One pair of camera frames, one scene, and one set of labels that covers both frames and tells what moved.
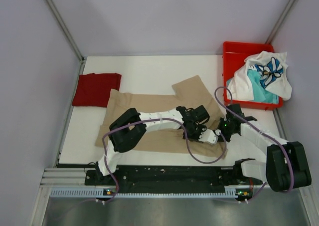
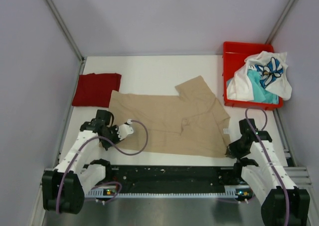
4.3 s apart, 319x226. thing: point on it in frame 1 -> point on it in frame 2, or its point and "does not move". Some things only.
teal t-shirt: x=260 y=94 does not move
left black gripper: x=196 y=138 -> x=114 y=128
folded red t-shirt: x=94 y=90 does not move
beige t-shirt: x=189 y=94 does not move
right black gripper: x=222 y=121 -> x=232 y=151
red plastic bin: x=235 y=54 does not move
